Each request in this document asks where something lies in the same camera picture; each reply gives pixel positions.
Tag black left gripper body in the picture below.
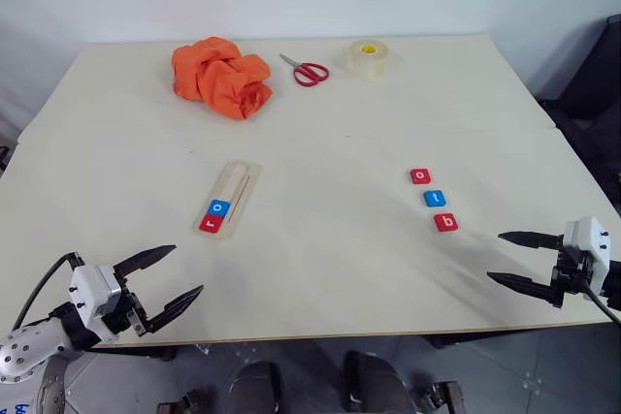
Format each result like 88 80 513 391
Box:
99 266 152 338

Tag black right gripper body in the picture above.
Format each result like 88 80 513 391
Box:
550 242 607 308

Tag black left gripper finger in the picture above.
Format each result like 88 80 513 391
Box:
114 244 178 282
144 284 205 335

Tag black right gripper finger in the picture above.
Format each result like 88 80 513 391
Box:
486 271 559 307
497 231 567 251

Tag red letter tile b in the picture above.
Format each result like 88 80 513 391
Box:
433 211 460 235

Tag wooden letter tray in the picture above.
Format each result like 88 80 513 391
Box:
193 160 264 241

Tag black caster wheel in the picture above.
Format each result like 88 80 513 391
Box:
155 386 215 414
411 378 463 414

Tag dark rounded shape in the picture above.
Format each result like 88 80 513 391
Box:
343 350 414 414
226 360 285 414

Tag crumpled orange cloth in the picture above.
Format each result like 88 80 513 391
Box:
170 36 275 121

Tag clear tape roll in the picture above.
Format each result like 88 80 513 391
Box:
345 39 391 80

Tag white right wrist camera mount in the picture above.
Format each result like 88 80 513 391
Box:
562 215 614 285

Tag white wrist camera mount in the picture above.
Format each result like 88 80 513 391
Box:
69 263 122 329
562 215 614 285

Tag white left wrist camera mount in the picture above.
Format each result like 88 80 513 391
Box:
69 263 122 329

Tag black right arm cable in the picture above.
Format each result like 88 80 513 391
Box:
583 285 621 329

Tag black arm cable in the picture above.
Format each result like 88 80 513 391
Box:
583 285 621 329
10 251 82 333

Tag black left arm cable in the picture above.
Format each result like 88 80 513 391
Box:
10 251 82 333

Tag red handled scissors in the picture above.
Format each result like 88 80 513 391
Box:
278 52 332 89

